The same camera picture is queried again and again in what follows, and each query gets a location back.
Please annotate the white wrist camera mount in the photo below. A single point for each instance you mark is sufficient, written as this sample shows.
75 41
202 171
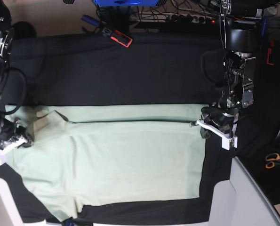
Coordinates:
228 141
12 143

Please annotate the grey chair right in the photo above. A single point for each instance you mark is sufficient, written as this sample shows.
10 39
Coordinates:
239 201

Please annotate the white wall socket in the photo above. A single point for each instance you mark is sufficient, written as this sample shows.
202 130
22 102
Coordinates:
271 7

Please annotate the orange handled scissors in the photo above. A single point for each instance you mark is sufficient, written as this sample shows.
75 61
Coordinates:
272 160

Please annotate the blue orange clamp top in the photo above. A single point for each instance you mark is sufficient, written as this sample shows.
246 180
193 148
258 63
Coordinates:
109 32

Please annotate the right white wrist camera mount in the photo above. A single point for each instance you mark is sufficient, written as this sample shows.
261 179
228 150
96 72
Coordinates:
12 143

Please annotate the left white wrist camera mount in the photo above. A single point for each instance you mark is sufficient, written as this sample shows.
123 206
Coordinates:
228 141

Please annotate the white power strip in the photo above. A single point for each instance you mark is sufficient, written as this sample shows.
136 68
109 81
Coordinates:
151 17

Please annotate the blue box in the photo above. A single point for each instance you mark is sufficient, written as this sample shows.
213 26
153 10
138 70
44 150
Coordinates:
133 3

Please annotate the white chair left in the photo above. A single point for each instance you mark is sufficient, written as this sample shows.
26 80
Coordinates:
18 207

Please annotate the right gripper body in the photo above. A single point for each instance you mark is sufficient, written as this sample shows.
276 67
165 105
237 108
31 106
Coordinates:
10 132

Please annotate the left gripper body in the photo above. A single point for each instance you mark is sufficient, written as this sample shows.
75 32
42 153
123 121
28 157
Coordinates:
224 120

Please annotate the light green T-shirt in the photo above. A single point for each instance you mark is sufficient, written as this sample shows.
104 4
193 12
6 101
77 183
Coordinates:
99 155

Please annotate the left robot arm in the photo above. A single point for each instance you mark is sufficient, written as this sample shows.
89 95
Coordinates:
241 33

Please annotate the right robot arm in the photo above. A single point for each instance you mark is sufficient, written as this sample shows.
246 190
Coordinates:
6 37

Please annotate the blue orange clamp right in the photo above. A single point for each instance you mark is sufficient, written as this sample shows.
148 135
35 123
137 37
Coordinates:
266 44

